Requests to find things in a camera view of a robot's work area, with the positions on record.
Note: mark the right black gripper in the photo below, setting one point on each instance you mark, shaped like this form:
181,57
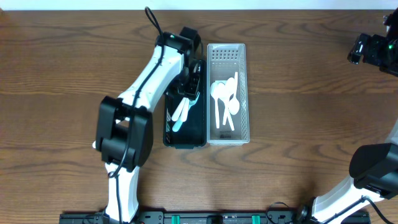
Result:
377,57

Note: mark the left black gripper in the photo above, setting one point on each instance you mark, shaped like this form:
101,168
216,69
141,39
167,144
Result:
189,89

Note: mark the white plastic spoon long handle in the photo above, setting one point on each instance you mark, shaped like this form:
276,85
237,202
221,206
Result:
220,91

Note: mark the white plastic knife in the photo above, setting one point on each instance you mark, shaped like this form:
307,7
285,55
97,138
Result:
178,110

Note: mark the white plastic fork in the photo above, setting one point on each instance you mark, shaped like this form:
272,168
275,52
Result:
180,115

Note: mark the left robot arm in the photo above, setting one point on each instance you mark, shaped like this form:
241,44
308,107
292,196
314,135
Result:
124,134

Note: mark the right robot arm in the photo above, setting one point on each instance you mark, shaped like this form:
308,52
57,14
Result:
373,168

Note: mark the clear perforated plastic basket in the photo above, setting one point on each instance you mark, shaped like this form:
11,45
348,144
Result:
223,61

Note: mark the dark green plastic basket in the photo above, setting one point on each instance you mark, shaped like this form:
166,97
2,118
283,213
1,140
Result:
191,133

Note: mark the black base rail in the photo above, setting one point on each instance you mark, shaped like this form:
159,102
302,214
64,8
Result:
281,216

